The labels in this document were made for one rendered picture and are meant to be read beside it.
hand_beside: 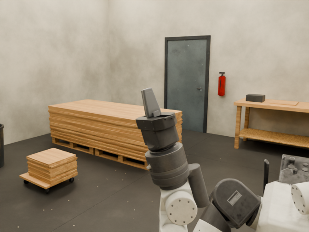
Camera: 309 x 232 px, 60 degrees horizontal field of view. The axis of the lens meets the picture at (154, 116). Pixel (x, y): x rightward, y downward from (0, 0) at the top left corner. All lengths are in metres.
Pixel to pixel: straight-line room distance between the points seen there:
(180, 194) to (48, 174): 3.20
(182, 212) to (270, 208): 0.26
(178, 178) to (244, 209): 0.25
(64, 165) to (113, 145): 1.05
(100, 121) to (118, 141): 0.47
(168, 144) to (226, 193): 0.28
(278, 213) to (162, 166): 0.33
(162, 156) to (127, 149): 3.77
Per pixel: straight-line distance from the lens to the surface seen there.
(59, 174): 3.79
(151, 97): 0.58
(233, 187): 0.78
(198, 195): 0.64
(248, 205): 0.78
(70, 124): 5.23
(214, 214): 0.78
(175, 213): 0.59
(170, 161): 0.57
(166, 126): 0.53
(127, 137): 4.28
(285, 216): 0.76
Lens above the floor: 1.71
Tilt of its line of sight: 12 degrees down
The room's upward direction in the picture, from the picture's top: straight up
